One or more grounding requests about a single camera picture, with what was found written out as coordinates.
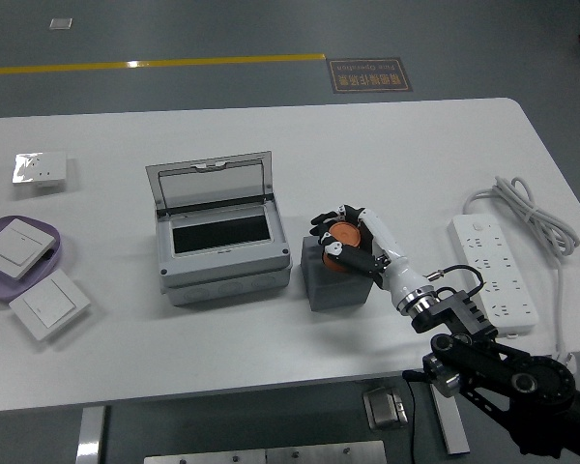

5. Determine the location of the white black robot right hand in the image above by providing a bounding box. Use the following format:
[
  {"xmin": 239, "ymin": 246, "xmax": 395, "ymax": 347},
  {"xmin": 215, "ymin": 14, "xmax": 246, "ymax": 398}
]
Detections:
[{"xmin": 310, "ymin": 203, "xmax": 436, "ymax": 313}]

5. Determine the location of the orange cylinder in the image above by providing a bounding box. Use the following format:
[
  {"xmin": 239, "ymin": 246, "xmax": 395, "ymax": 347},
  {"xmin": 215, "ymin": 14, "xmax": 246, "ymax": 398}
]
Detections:
[{"xmin": 321, "ymin": 220, "xmax": 366, "ymax": 275}]

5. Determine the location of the grey box with clear lid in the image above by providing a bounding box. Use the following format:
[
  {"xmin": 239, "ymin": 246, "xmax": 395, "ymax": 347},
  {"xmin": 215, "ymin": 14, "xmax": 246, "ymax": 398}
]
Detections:
[{"xmin": 145, "ymin": 150, "xmax": 292, "ymax": 307}]

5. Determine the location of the grey cube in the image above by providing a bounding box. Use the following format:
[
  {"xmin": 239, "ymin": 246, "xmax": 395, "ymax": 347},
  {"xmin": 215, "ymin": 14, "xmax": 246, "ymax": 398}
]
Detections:
[{"xmin": 301, "ymin": 235, "xmax": 374, "ymax": 313}]

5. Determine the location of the silver metal floor box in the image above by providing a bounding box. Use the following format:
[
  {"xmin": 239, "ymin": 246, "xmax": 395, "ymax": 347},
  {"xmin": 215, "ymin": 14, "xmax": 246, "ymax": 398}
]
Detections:
[{"xmin": 362, "ymin": 386, "xmax": 410, "ymax": 431}]

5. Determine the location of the white power strip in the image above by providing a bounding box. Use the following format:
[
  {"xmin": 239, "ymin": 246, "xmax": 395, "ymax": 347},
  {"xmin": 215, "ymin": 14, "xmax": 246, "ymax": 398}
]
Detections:
[{"xmin": 447, "ymin": 214, "xmax": 540, "ymax": 338}]

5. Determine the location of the white table leg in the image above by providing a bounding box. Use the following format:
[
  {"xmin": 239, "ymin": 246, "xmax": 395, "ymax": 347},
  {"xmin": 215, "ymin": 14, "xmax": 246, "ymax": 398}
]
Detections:
[
  {"xmin": 74, "ymin": 405, "xmax": 107, "ymax": 464},
  {"xmin": 430, "ymin": 384, "xmax": 472, "ymax": 455}
]

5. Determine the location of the brown floor sign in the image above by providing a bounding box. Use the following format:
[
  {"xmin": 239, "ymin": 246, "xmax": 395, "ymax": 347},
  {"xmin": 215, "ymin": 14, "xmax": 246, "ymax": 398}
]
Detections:
[{"xmin": 325, "ymin": 57, "xmax": 414, "ymax": 95}]

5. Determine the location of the yellow floor tape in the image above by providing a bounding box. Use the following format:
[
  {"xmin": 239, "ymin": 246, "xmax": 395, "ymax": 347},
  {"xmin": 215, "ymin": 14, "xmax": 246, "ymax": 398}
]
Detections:
[{"xmin": 0, "ymin": 52, "xmax": 327, "ymax": 77}]

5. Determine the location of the white power cord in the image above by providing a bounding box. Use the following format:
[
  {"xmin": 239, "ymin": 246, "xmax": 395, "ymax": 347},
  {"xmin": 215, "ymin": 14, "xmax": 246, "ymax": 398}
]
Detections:
[{"xmin": 462, "ymin": 175, "xmax": 580, "ymax": 366}]

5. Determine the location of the thin black cable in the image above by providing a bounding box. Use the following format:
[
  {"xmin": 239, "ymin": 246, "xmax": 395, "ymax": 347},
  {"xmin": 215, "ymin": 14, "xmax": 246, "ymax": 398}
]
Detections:
[{"xmin": 403, "ymin": 374, "xmax": 420, "ymax": 464}]

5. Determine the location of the grey metal base plate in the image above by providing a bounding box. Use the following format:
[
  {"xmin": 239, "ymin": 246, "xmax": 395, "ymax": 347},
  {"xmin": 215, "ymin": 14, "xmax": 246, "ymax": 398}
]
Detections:
[
  {"xmin": 265, "ymin": 440, "xmax": 388, "ymax": 464},
  {"xmin": 143, "ymin": 449, "xmax": 267, "ymax": 464}
]

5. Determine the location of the white wall switch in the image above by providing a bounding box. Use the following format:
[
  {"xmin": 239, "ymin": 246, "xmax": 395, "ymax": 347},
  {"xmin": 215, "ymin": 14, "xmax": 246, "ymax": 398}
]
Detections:
[
  {"xmin": 0, "ymin": 217, "xmax": 61, "ymax": 280},
  {"xmin": 8, "ymin": 269, "xmax": 92, "ymax": 343}
]

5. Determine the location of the white wall socket in wrap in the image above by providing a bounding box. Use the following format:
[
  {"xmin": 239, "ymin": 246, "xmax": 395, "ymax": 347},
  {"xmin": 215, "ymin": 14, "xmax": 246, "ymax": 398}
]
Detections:
[{"xmin": 12, "ymin": 151, "xmax": 69, "ymax": 189}]

